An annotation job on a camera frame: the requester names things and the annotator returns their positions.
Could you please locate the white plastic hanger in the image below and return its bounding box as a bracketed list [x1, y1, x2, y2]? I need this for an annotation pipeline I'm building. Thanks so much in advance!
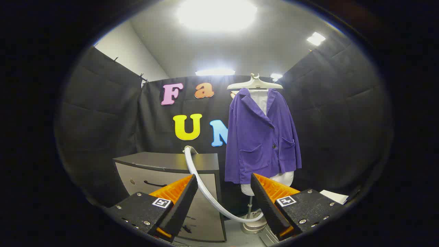
[227, 73, 284, 91]

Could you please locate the purple corduroy jacket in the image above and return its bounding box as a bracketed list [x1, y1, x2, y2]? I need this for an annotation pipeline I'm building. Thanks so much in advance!
[225, 88, 302, 185]

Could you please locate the black backdrop cloth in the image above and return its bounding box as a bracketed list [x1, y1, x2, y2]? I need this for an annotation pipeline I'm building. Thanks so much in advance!
[137, 75, 285, 216]

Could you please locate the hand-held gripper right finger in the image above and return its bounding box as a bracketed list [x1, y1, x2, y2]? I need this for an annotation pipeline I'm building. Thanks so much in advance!
[250, 173, 345, 240]

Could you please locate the white garment steamer hose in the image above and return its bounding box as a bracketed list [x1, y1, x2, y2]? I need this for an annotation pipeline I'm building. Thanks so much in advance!
[184, 148, 264, 223]

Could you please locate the metal form stand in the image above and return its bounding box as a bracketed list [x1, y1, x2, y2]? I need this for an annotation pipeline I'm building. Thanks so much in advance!
[241, 196, 269, 235]

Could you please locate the small square ceiling light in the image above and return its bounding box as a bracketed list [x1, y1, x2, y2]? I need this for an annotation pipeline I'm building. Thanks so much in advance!
[306, 32, 326, 46]

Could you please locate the white paper sheet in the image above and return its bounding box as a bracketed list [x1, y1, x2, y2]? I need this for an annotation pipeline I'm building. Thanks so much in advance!
[320, 190, 349, 205]

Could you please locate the black quilted curtain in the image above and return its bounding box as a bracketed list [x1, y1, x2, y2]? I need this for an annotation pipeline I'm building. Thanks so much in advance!
[274, 29, 393, 196]
[55, 46, 148, 206]

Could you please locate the long ceiling light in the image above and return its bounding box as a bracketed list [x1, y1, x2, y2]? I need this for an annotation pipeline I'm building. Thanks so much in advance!
[195, 68, 236, 77]

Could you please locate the grey ribbed appliance base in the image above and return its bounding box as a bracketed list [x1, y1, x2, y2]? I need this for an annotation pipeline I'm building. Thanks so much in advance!
[258, 226, 279, 247]

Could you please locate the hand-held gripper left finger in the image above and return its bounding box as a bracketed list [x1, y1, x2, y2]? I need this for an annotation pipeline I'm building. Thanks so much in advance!
[105, 174, 199, 243]

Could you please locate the large ceiling light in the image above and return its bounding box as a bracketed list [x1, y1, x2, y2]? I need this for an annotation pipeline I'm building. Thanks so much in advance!
[177, 0, 258, 33]

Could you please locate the white padded ironing form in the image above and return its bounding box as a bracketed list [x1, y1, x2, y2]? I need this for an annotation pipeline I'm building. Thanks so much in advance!
[240, 89, 295, 197]

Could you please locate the grey cabinet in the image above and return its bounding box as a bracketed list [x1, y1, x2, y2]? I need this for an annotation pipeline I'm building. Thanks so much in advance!
[113, 152, 227, 243]

